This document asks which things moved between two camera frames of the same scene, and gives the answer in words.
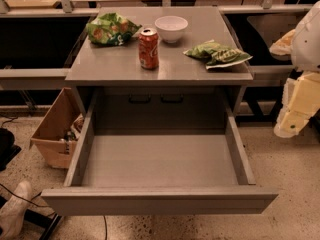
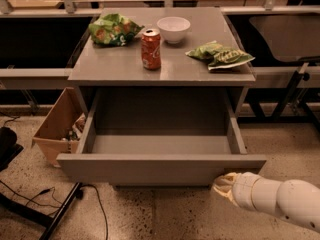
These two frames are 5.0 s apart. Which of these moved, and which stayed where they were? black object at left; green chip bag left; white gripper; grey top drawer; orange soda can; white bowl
Moved: grey top drawer; white gripper
Stayed: orange soda can; black object at left; green chip bag left; white bowl
